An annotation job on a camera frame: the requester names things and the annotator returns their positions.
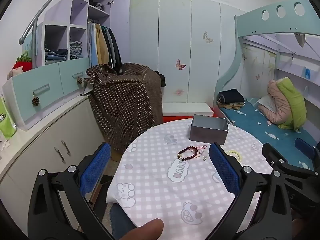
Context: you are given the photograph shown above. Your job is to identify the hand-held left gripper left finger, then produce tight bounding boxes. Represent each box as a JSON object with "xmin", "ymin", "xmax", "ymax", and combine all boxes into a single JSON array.
[{"xmin": 28, "ymin": 142, "xmax": 115, "ymax": 240}]

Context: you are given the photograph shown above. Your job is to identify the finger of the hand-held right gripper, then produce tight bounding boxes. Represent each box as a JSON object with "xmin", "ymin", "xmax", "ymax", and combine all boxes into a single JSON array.
[
  {"xmin": 262, "ymin": 142, "xmax": 320, "ymax": 178},
  {"xmin": 294, "ymin": 137, "xmax": 320, "ymax": 162}
]

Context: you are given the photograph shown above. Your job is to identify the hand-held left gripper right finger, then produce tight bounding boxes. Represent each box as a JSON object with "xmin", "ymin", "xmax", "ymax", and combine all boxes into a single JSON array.
[{"xmin": 205, "ymin": 142, "xmax": 293, "ymax": 240}]

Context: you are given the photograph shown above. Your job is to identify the pale yellow bead bracelet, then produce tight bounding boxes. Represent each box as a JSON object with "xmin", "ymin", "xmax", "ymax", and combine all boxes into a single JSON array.
[{"xmin": 226, "ymin": 150, "xmax": 243, "ymax": 162}]

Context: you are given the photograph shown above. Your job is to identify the pink charm bracelet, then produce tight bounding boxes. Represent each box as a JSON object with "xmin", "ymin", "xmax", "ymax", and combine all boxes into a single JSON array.
[{"xmin": 196, "ymin": 145, "xmax": 208, "ymax": 158}]

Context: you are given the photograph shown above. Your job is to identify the grey metal box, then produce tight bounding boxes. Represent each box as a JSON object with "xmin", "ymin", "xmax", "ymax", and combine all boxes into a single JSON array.
[{"xmin": 189, "ymin": 114, "xmax": 229, "ymax": 145}]

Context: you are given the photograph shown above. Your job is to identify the dark red bead bracelet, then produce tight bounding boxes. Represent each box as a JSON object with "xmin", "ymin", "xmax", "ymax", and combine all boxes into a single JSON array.
[{"xmin": 177, "ymin": 147, "xmax": 198, "ymax": 162}]

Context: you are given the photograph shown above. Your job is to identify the person's left hand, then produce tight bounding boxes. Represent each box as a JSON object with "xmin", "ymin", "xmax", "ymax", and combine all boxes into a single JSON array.
[{"xmin": 117, "ymin": 218, "xmax": 164, "ymax": 240}]

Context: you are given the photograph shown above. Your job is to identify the blue patterned bed sheet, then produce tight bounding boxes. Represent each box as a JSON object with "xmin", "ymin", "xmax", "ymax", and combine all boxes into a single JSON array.
[{"xmin": 220, "ymin": 97, "xmax": 320, "ymax": 172}]

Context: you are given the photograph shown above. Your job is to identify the green blanket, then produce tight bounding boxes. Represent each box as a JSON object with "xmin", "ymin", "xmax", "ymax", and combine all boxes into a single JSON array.
[{"xmin": 276, "ymin": 77, "xmax": 307, "ymax": 132}]

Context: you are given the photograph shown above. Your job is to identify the pink jacket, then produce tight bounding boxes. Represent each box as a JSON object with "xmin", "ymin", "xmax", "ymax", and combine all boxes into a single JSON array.
[{"xmin": 257, "ymin": 79, "xmax": 293, "ymax": 125}]

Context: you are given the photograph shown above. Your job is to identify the person's blue jeans leg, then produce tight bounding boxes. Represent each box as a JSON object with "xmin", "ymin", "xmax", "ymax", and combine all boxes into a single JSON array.
[{"xmin": 109, "ymin": 204, "xmax": 140, "ymax": 240}]

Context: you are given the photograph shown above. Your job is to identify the folded tan clothes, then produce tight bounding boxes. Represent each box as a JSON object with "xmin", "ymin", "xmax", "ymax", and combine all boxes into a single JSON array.
[{"xmin": 217, "ymin": 100, "xmax": 247, "ymax": 110}]

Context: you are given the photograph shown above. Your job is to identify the beige low cabinet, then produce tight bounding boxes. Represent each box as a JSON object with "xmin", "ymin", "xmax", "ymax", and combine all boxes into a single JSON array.
[{"xmin": 0, "ymin": 95, "xmax": 118, "ymax": 205}]

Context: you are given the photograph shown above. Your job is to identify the white low platform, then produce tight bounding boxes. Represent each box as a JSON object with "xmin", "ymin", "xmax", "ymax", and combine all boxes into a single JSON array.
[{"xmin": 162, "ymin": 102, "xmax": 214, "ymax": 117}]

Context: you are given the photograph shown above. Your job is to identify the folded dark clothes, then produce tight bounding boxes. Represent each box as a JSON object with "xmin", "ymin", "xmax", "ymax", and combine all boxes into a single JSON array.
[{"xmin": 217, "ymin": 89, "xmax": 245, "ymax": 103}]

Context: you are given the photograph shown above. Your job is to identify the brown polka dot cloth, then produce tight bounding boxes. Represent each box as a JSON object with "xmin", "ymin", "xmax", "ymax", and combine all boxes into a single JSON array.
[{"xmin": 85, "ymin": 62, "xmax": 164, "ymax": 153}]

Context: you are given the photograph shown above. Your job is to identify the teal front drawer unit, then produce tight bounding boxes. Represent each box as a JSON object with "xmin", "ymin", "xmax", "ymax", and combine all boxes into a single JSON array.
[{"xmin": 2, "ymin": 56, "xmax": 92, "ymax": 132}]

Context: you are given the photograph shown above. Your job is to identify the green bag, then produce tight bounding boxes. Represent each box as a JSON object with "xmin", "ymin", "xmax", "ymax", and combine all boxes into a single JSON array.
[{"xmin": 0, "ymin": 94, "xmax": 17, "ymax": 140}]

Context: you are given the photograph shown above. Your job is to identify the black cloth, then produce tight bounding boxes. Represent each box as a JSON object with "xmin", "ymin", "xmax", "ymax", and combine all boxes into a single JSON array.
[{"xmin": 156, "ymin": 71, "xmax": 167, "ymax": 88}]

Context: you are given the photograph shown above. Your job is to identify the dark hanging clothes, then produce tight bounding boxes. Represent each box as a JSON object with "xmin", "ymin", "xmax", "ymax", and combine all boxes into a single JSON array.
[{"xmin": 104, "ymin": 26, "xmax": 122, "ymax": 74}]

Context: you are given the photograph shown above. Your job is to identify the folded light blue jeans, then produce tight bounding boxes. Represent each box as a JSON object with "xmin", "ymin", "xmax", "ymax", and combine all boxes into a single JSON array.
[{"xmin": 69, "ymin": 41, "xmax": 83, "ymax": 60}]

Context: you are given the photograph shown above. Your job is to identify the folded dark blue jeans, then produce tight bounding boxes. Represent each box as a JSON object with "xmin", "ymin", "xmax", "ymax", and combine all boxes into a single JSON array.
[{"xmin": 45, "ymin": 45, "xmax": 68, "ymax": 62}]

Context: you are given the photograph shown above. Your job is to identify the light blue hanging shirt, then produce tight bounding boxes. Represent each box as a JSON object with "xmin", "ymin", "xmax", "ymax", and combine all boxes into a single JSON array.
[{"xmin": 87, "ymin": 22, "xmax": 98, "ymax": 67}]

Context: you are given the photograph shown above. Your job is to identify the tan hanging coat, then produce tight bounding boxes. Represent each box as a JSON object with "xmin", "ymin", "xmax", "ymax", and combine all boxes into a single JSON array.
[{"xmin": 95, "ymin": 24, "xmax": 110, "ymax": 65}]

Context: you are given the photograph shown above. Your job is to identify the pink plush toy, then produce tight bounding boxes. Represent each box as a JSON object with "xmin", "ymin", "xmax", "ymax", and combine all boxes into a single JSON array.
[{"xmin": 7, "ymin": 66, "xmax": 24, "ymax": 79}]

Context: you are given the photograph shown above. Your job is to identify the red plush toy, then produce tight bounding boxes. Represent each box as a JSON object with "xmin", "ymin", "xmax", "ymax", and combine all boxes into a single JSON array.
[{"xmin": 12, "ymin": 51, "xmax": 33, "ymax": 73}]

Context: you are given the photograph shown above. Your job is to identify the white wardrobe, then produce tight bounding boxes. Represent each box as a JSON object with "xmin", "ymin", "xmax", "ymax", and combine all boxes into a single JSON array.
[{"xmin": 129, "ymin": 0, "xmax": 247, "ymax": 104}]

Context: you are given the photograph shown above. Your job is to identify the lilac open shelf unit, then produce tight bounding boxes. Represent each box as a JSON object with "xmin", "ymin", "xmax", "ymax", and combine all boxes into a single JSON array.
[{"xmin": 32, "ymin": 0, "xmax": 113, "ymax": 68}]

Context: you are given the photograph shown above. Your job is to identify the grey folded clothes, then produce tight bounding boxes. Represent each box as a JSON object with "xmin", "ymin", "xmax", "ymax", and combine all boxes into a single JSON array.
[{"xmin": 89, "ymin": 0, "xmax": 107, "ymax": 12}]

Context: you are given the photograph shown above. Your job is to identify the teal bunk bed frame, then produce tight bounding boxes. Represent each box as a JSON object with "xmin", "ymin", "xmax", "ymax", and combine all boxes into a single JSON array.
[{"xmin": 215, "ymin": 0, "xmax": 320, "ymax": 110}]

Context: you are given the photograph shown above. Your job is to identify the grey metal rail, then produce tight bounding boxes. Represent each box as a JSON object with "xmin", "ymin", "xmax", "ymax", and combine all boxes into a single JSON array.
[{"xmin": 19, "ymin": 0, "xmax": 75, "ymax": 45}]

